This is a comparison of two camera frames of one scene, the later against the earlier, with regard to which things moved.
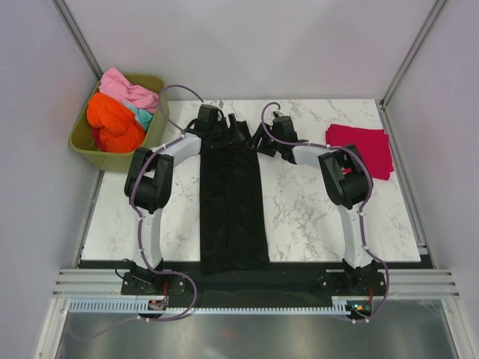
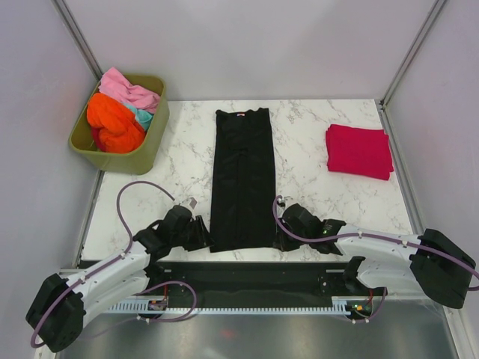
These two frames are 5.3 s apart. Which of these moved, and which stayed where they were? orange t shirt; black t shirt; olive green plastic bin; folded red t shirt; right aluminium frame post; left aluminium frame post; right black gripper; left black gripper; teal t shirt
Moved: left black gripper; right black gripper; black t shirt
Stayed: left aluminium frame post; olive green plastic bin; orange t shirt; folded red t shirt; right aluminium frame post; teal t shirt
